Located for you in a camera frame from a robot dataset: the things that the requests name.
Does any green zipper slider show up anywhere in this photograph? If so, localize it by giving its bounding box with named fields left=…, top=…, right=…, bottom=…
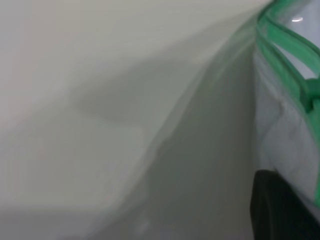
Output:
left=303, top=77, right=320, bottom=114

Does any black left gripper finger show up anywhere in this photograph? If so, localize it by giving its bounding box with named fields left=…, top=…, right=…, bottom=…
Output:
left=249, top=169, right=320, bottom=240

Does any transparent zipper bag green edge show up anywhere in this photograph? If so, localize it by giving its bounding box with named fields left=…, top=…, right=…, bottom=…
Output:
left=251, top=0, right=320, bottom=218

